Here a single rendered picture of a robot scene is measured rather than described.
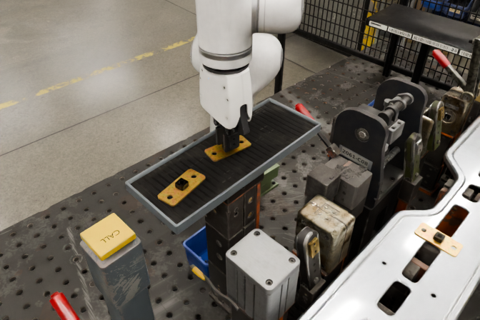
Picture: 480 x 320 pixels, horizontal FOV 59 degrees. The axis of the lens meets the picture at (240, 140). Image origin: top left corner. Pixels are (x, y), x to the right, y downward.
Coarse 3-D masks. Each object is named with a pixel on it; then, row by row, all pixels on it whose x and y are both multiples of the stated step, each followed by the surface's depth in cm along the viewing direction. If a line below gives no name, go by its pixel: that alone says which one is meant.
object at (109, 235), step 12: (108, 216) 66; (96, 228) 64; (108, 228) 64; (120, 228) 64; (84, 240) 62; (96, 240) 62; (108, 240) 62; (120, 240) 62; (132, 240) 63; (96, 252) 60; (108, 252) 61
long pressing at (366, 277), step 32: (448, 160) 100; (448, 192) 91; (384, 224) 85; (416, 224) 85; (384, 256) 79; (448, 256) 79; (352, 288) 74; (384, 288) 74; (416, 288) 74; (448, 288) 74
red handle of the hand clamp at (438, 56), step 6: (432, 54) 113; (438, 54) 112; (438, 60) 113; (444, 60) 112; (444, 66) 112; (450, 66) 112; (450, 72) 112; (456, 72) 112; (456, 78) 112; (462, 78) 112; (462, 84) 111
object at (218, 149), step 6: (240, 138) 80; (216, 144) 79; (222, 144) 78; (240, 144) 79; (246, 144) 79; (210, 150) 78; (216, 150) 78; (222, 150) 78; (234, 150) 78; (240, 150) 78; (210, 156) 76; (216, 156) 76; (222, 156) 76
